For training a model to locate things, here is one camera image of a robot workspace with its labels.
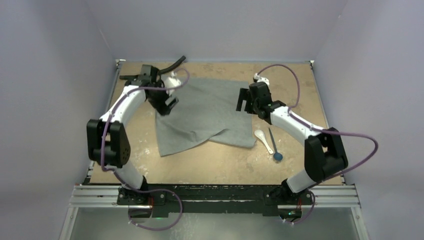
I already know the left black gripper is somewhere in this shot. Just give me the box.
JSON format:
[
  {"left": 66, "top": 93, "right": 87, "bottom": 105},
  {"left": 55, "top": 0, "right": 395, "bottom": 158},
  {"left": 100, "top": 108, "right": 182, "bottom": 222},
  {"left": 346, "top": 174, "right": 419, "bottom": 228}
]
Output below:
[{"left": 148, "top": 79, "right": 179, "bottom": 116}]

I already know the grey cloth napkin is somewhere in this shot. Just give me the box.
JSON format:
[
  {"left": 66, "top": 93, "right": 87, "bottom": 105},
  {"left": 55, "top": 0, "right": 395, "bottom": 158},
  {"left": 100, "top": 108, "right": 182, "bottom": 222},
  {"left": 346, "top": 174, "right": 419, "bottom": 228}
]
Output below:
[{"left": 155, "top": 78, "right": 256, "bottom": 157}]

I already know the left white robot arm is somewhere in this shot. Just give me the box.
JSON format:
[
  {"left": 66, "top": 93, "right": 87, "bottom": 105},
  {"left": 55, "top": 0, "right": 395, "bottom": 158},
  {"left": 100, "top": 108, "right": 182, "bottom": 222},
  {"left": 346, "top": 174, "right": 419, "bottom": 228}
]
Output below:
[{"left": 86, "top": 63, "right": 183, "bottom": 205}]

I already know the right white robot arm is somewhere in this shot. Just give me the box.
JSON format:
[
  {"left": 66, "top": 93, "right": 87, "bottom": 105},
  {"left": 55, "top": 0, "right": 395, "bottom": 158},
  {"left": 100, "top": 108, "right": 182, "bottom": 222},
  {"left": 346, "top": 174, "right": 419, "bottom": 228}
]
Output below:
[{"left": 236, "top": 81, "right": 348, "bottom": 204}]

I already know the black foam tube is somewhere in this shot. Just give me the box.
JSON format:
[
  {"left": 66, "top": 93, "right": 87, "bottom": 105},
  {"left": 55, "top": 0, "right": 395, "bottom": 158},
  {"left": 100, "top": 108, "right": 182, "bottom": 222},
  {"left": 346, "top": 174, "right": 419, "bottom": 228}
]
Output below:
[{"left": 119, "top": 55, "right": 187, "bottom": 80}]

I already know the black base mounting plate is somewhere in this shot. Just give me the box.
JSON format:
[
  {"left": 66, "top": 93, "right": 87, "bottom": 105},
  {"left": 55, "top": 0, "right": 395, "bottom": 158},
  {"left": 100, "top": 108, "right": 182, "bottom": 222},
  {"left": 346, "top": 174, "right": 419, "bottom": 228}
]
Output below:
[{"left": 116, "top": 183, "right": 313, "bottom": 218}]

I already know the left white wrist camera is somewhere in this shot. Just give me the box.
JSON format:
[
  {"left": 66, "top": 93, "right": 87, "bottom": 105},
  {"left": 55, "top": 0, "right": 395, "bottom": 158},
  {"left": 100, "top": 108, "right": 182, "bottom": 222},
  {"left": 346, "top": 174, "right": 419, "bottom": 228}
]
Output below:
[{"left": 163, "top": 76, "right": 182, "bottom": 96}]

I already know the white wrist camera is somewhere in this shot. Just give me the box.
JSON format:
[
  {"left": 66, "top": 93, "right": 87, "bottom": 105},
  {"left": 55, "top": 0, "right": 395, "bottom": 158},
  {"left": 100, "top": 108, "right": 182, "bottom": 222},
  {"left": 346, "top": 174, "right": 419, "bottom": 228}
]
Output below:
[
  {"left": 163, "top": 76, "right": 182, "bottom": 96},
  {"left": 253, "top": 73, "right": 270, "bottom": 86}
]

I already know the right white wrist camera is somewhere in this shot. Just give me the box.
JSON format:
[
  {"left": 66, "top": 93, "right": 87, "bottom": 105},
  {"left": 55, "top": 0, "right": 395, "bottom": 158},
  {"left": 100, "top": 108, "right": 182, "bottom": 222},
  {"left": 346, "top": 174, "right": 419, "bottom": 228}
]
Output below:
[{"left": 253, "top": 73, "right": 270, "bottom": 86}]

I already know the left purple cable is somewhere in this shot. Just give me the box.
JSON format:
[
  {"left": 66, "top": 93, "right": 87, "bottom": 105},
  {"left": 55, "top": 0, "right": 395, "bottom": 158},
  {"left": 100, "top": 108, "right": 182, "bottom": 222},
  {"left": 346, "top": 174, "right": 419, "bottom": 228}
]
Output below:
[{"left": 99, "top": 67, "right": 191, "bottom": 232}]

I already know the purple cable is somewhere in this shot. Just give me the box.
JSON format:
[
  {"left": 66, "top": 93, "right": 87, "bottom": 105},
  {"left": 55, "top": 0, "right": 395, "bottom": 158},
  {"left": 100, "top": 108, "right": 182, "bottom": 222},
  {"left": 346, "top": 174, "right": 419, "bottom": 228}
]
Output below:
[
  {"left": 99, "top": 67, "right": 191, "bottom": 232},
  {"left": 255, "top": 63, "right": 379, "bottom": 226}
]

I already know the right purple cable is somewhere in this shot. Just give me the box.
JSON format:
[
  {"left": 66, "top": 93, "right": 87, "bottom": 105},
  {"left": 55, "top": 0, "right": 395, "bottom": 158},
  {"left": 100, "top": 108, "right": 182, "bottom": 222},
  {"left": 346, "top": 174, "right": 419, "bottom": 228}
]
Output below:
[{"left": 255, "top": 63, "right": 379, "bottom": 226}]

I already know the aluminium frame rail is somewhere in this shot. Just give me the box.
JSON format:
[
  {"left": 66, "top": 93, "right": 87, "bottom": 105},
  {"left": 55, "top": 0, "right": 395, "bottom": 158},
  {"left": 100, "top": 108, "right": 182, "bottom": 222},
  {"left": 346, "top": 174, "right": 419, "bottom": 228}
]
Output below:
[{"left": 67, "top": 185, "right": 361, "bottom": 208}]

